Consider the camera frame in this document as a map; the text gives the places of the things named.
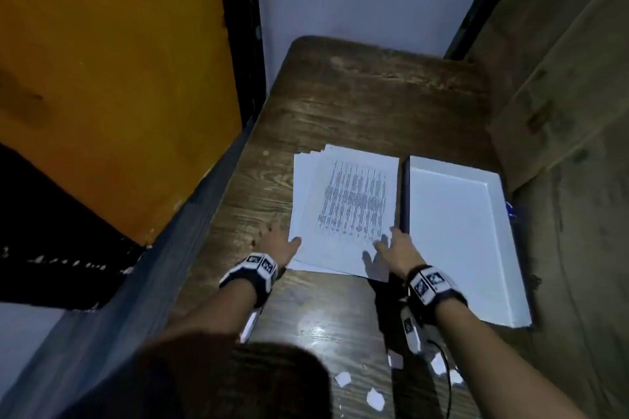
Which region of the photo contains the person's right hand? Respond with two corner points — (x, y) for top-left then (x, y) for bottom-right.
(373, 227), (427, 280)

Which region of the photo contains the person's left hand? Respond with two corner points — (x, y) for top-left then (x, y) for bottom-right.
(255, 221), (302, 268)

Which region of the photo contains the person's left forearm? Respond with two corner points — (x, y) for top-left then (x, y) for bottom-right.
(160, 280), (260, 342)

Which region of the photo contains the person's right forearm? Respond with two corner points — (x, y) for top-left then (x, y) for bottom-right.
(432, 300), (588, 419)

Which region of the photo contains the stack of printed paper sheets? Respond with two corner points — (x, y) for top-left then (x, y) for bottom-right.
(287, 144), (400, 283)

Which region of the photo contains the white shallow tray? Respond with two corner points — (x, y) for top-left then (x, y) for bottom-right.
(399, 155), (533, 329)

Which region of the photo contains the person's dark clothing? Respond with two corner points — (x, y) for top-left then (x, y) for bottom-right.
(61, 329), (334, 419)

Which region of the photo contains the grey blue panel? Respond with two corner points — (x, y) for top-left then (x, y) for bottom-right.
(0, 117), (257, 419)

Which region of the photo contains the orange door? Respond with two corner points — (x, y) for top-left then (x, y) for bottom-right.
(0, 0), (243, 246)

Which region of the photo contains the wooden board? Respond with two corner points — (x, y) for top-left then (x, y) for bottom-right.
(464, 0), (629, 419)

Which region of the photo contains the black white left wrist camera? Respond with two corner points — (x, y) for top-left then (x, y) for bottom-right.
(219, 252), (287, 343)

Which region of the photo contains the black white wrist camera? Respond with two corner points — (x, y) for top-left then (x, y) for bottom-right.
(219, 252), (287, 343)
(400, 264), (468, 355)

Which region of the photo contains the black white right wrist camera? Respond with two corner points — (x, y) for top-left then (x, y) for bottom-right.
(400, 264), (468, 355)

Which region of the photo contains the black cable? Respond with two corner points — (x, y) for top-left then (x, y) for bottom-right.
(427, 339), (453, 419)

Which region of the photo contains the dark corner post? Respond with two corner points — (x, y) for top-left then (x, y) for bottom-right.
(444, 0), (535, 61)

